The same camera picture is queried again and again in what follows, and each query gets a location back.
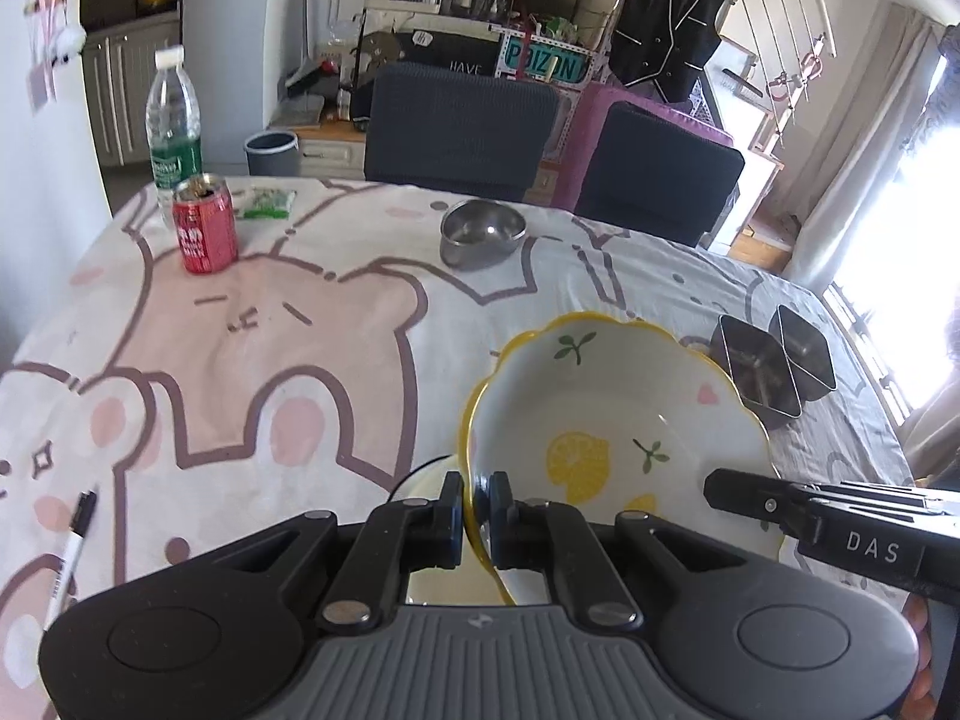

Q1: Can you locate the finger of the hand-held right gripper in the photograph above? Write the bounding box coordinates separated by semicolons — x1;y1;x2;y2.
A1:
703;467;803;541

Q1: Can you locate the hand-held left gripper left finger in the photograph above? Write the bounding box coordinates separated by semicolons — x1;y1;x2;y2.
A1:
199;469;467;635

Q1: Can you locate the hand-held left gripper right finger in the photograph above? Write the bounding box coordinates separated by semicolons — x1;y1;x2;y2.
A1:
478;469;758;629

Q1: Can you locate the square steel bowl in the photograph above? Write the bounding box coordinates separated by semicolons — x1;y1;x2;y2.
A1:
767;304;837;400
709;313;803;417

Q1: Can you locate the yellow floral ceramic bowl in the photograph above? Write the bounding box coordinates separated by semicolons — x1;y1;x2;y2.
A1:
459;313;782;607

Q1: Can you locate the round steel bowl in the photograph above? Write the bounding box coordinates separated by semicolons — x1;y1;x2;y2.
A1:
439;199;527;271

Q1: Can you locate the person's right hand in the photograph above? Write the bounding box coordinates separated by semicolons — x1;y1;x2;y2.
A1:
904;592;938;720

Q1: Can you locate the black balcony railing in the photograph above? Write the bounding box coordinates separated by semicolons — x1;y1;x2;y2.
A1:
821;277;920;436

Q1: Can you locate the cartoon printed tablecloth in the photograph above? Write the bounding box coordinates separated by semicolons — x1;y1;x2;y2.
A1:
0;176;916;638

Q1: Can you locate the wooden staircase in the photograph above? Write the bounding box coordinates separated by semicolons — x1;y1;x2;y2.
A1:
720;37;803;263

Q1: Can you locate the dark grey chair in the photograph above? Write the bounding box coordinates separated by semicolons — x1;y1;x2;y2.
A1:
574;101;746;247
364;62;562;203

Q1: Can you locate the beige curtain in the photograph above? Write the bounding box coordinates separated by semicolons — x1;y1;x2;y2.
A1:
784;4;946;293

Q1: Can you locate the green snack packet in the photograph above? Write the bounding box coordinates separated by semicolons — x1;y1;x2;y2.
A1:
236;186;297;220

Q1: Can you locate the black white marker pen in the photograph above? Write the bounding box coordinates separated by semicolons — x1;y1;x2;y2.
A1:
43;490;98;631

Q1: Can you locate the red drink can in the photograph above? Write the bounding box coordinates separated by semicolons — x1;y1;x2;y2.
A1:
172;173;239;275

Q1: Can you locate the grey trash bin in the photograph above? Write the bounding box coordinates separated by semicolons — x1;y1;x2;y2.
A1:
244;131;301;179

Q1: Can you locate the teal framed sign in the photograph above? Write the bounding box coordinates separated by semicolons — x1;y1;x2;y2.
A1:
501;41;587;85

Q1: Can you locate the black board with bear sticker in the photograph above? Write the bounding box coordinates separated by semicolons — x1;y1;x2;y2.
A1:
352;30;503;121

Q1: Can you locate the black vest with white trim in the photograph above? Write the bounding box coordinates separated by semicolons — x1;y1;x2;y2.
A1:
609;0;732;104

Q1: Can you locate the clear plastic water bottle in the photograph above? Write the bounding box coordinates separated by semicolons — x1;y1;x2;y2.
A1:
145;45;205;230

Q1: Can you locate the cream kitchen base cabinet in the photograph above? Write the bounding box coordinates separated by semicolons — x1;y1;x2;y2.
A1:
81;19;181;166

